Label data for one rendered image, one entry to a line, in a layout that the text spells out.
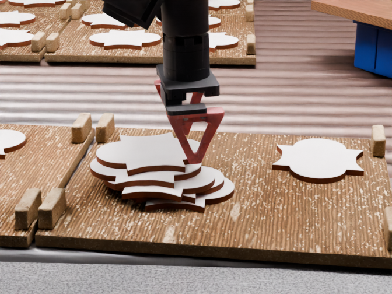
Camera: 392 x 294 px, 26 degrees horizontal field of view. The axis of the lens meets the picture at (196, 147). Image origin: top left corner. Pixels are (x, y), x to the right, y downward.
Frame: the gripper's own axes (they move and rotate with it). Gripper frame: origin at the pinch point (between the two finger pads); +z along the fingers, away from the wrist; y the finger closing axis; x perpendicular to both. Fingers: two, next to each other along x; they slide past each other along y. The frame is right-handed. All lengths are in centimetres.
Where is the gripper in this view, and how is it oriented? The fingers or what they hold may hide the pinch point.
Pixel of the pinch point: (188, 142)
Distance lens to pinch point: 108.6
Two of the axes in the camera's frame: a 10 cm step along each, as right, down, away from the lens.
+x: 9.9, -0.9, 1.4
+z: 0.2, 9.2, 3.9
